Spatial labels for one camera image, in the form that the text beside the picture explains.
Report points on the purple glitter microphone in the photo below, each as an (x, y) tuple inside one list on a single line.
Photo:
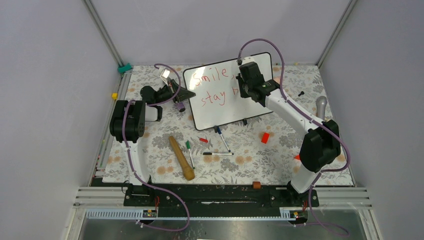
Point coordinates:
[(181, 107)]

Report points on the black cap marker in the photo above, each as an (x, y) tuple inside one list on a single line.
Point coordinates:
[(217, 153)]

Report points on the white whiteboard black frame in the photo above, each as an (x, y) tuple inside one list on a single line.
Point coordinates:
[(217, 99)]

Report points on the blue cap marker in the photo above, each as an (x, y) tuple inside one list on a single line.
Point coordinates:
[(223, 139)]

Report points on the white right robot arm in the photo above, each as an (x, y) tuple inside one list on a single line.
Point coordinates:
[(320, 139)]

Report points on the small yellow cube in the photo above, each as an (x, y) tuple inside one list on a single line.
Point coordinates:
[(114, 96)]

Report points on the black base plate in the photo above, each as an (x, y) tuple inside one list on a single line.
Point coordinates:
[(215, 200)]

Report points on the orange brown cylinder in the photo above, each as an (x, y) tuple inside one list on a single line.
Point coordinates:
[(256, 185)]

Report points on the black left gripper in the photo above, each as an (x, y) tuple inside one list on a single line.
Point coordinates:
[(184, 94)]

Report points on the green cap marker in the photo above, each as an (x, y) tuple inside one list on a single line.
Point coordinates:
[(188, 146)]

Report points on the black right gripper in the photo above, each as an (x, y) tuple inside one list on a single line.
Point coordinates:
[(243, 94)]

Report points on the teal block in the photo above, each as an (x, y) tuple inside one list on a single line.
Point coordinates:
[(124, 68)]

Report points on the silver grey microphone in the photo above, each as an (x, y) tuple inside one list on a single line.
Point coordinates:
[(321, 104)]

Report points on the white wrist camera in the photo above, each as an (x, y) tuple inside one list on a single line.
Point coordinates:
[(245, 60), (165, 74)]

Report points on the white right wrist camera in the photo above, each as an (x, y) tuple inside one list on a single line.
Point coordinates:
[(245, 60)]

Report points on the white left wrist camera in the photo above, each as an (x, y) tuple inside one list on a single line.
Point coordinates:
[(165, 74)]

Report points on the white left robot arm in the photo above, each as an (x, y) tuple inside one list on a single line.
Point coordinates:
[(128, 123)]

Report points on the floral patterned mat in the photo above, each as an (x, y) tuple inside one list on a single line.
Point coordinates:
[(271, 164)]

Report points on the wooden microphone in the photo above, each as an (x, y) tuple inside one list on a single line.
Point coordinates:
[(187, 170)]

